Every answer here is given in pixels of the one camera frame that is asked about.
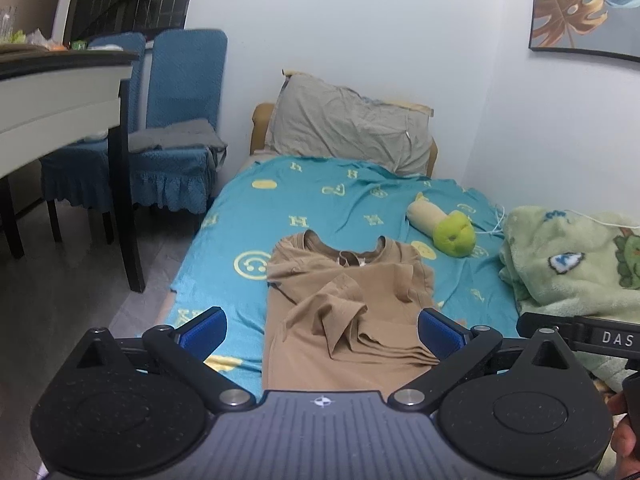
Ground tan t-shirt with white print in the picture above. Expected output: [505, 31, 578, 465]
[262, 230, 438, 396]

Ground person's right hand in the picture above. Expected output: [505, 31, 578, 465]
[608, 392, 640, 479]

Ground light green fleece blanket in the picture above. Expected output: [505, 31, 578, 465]
[498, 204, 640, 396]

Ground green and beige plush toy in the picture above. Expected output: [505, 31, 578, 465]
[406, 193, 476, 258]

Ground teal patterned bed sheet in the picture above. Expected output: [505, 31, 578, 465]
[163, 156, 518, 394]

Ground near blue covered chair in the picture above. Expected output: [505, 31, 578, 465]
[128, 29, 228, 217]

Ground blue covered chair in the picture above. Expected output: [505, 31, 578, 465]
[128, 29, 228, 217]
[40, 32, 146, 244]

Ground far blue covered chair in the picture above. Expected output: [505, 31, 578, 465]
[40, 32, 146, 244]

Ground grey cloth on chair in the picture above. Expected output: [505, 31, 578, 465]
[128, 118, 227, 153]

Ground wooden bed headboard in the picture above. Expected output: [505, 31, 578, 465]
[250, 102, 438, 177]

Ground grey pillow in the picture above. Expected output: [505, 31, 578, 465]
[265, 72, 437, 176]

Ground items on table top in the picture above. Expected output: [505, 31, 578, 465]
[0, 6, 124, 58]

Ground white charging cable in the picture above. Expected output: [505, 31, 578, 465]
[474, 202, 640, 238]

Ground white table with black frame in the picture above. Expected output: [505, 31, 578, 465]
[1, 47, 145, 292]

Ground leaf wall picture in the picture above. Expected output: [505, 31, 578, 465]
[529, 0, 639, 62]

